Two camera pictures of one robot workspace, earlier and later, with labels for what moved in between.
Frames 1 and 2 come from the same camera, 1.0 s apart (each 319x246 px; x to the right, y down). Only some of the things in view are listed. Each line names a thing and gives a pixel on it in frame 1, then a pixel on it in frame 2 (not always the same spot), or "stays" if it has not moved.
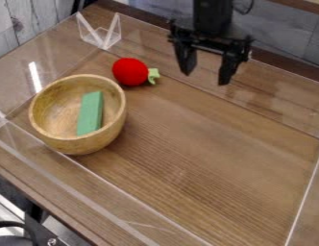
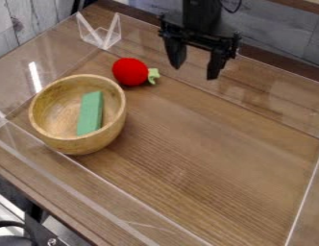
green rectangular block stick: x=89 y=112 stays
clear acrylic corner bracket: x=100 y=37 stays
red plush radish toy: x=132 y=72 stays
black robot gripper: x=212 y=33 → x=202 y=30
